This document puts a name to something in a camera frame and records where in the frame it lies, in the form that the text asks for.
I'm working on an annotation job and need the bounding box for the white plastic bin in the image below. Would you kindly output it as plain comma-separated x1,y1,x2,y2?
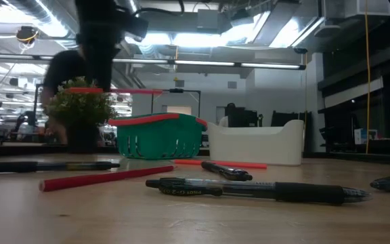
207,119,305,167

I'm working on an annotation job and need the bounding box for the black background stand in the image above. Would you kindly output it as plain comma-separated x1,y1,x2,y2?
32,83,47,133

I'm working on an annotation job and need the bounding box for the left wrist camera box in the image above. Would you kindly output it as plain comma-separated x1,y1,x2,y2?
122,13,150,39

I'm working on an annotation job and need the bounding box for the person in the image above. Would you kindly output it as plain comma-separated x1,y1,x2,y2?
40,49,93,145

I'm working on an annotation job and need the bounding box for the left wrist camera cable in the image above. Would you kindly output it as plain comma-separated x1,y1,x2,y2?
132,0,186,17

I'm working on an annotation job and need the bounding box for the orange pencil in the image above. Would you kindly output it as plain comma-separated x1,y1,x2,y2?
173,159,268,170
66,86,165,96

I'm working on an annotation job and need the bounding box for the dark red pencil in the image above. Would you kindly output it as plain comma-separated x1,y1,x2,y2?
39,165,175,193

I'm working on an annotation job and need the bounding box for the green basket with red rim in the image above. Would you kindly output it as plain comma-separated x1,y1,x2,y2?
108,113,209,161

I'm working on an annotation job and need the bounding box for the white and blue box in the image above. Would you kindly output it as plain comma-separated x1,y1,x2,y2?
353,127,369,146

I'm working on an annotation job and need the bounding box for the ceiling cable reel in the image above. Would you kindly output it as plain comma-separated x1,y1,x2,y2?
14,25,41,45

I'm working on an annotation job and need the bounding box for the green potted plant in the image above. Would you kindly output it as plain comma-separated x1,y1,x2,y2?
45,77,118,154

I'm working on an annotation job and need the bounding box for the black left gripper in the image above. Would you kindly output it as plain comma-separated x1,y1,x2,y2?
74,0,125,93

